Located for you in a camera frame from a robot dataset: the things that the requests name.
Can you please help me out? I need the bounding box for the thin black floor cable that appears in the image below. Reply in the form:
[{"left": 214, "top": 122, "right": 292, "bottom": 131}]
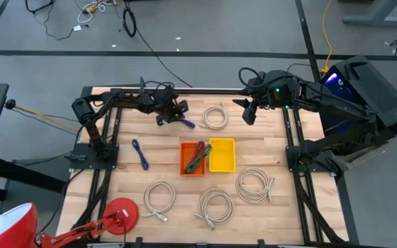
[{"left": 24, "top": 0, "right": 82, "bottom": 41}]

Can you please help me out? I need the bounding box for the red round lamp base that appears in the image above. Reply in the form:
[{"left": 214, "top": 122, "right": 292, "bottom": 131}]
[{"left": 102, "top": 197, "right": 140, "bottom": 236}]

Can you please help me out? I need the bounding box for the grey desk foot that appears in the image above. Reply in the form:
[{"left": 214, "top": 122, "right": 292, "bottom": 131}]
[{"left": 342, "top": 0, "right": 397, "bottom": 28}]

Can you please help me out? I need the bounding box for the yellow plastic basket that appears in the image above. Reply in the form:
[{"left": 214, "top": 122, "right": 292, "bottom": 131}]
[{"left": 208, "top": 137, "right": 236, "bottom": 173}]

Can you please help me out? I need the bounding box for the black computer tower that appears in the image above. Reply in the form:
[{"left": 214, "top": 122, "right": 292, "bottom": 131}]
[{"left": 317, "top": 54, "right": 397, "bottom": 156}]

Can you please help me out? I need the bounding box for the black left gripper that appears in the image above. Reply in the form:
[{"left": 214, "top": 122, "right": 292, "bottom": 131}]
[{"left": 148, "top": 90, "right": 186, "bottom": 127}]

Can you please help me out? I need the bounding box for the green cable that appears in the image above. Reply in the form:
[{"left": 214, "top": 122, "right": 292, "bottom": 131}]
[{"left": 183, "top": 143, "right": 214, "bottom": 175}]

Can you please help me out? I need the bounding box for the beige usb cable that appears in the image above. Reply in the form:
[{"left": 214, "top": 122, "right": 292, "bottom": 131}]
[
  {"left": 198, "top": 103, "right": 230, "bottom": 131},
  {"left": 194, "top": 187, "right": 236, "bottom": 231},
  {"left": 235, "top": 167, "right": 276, "bottom": 205},
  {"left": 140, "top": 179, "right": 177, "bottom": 223}
]

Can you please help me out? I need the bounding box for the rod with black knob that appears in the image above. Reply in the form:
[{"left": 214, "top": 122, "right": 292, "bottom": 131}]
[{"left": 4, "top": 99, "right": 81, "bottom": 134}]

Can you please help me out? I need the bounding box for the black aluminium table frame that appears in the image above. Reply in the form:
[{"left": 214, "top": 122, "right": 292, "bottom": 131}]
[{"left": 69, "top": 85, "right": 349, "bottom": 248}]

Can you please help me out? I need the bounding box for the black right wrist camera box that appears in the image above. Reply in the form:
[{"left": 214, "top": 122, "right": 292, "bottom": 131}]
[{"left": 242, "top": 102, "right": 258, "bottom": 126}]

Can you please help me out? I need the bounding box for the white floor cable bundle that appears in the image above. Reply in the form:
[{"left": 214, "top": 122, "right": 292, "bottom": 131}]
[{"left": 77, "top": 0, "right": 119, "bottom": 25}]

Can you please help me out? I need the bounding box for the black coiled floor cable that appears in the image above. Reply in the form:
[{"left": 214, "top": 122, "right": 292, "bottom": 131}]
[{"left": 121, "top": 0, "right": 194, "bottom": 89}]

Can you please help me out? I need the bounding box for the yellow floor cable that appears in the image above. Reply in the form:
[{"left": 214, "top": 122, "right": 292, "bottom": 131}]
[{"left": 320, "top": 0, "right": 334, "bottom": 75}]

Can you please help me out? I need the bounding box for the orange plastic basket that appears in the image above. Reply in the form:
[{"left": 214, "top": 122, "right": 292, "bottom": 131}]
[{"left": 179, "top": 141, "right": 207, "bottom": 177}]

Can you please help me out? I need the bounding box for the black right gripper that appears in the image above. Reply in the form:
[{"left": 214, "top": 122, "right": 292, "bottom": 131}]
[{"left": 232, "top": 70, "right": 291, "bottom": 108}]

